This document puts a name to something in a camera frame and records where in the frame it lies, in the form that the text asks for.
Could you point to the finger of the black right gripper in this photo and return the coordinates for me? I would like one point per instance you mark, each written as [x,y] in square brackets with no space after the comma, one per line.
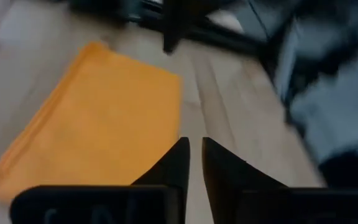
[172,25]

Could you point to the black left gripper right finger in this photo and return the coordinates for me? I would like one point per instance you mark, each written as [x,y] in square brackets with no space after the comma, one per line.
[259,205]

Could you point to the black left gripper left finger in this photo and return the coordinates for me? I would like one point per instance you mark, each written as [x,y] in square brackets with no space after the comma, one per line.
[135,205]

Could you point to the orange microfiber towel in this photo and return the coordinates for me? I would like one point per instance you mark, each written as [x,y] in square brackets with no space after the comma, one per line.
[104,118]

